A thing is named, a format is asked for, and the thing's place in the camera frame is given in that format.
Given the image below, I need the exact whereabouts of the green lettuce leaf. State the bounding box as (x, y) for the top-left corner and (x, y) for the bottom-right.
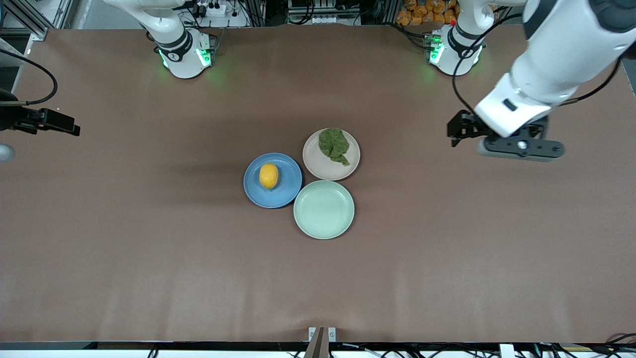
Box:
(318, 128), (351, 166)

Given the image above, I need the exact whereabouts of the yellow lemon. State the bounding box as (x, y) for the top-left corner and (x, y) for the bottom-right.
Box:
(259, 163), (279, 190)

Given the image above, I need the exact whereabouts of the bag of orange items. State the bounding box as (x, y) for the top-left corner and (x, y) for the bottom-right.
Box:
(396, 0), (459, 26)

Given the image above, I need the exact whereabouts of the beige plate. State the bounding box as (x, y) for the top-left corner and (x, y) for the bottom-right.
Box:
(303, 128), (361, 181)

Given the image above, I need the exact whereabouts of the light green plate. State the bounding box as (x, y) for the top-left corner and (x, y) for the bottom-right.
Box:
(293, 180), (355, 240)

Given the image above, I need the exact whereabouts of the white power strip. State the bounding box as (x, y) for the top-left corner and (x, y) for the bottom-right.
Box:
(195, 0), (228, 18)

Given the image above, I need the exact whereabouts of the blue plate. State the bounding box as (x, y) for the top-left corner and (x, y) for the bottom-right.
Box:
(243, 152), (303, 209)

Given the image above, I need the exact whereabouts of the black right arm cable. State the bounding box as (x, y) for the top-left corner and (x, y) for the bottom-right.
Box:
(0, 49), (58, 106)

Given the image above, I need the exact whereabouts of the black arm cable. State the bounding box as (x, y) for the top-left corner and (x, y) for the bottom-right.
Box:
(559, 59), (623, 106)
(0, 49), (58, 106)
(451, 14), (527, 120)

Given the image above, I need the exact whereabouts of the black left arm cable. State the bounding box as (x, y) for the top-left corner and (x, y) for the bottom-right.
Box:
(559, 59), (623, 106)
(451, 14), (527, 120)

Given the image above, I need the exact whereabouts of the aluminium frame profile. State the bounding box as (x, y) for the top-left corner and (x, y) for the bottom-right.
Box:
(15, 0), (75, 41)

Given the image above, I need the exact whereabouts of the black base cable bundle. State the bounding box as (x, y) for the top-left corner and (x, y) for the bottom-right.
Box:
(393, 22), (433, 50)

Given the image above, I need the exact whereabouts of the camera post with white bracket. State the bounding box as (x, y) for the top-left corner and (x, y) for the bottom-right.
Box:
(304, 327), (337, 358)

